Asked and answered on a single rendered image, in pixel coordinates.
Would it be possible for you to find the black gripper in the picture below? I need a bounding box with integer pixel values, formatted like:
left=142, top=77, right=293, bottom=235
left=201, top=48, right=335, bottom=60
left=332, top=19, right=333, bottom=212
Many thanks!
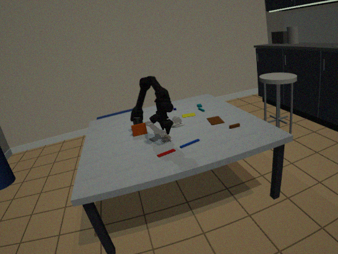
left=157, top=110, right=173, bottom=134

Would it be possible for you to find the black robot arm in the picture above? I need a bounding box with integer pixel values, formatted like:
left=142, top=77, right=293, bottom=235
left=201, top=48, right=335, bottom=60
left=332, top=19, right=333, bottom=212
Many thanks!
left=131, top=76, right=173, bottom=125

